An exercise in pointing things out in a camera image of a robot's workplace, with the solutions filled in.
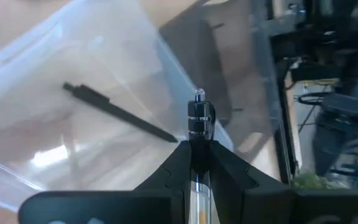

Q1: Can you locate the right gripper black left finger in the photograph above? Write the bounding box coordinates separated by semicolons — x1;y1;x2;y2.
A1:
17;140;195;224

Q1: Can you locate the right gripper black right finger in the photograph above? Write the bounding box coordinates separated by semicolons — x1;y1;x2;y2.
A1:
209;140;358;224

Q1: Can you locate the matte black pen silver print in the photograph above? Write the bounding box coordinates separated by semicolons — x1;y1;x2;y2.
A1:
62;82;179;144

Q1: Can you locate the clear barrel pen black grip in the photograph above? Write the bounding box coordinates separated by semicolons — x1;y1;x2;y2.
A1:
186;88;216;224

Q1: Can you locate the green potted plant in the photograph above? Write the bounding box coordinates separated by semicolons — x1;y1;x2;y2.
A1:
293;172;351;191

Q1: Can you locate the clear plastic bin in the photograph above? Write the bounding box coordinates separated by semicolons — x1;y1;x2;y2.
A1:
0;0;234;213

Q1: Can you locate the black table edge rail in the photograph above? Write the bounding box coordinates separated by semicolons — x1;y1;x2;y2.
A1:
273;57;298;185

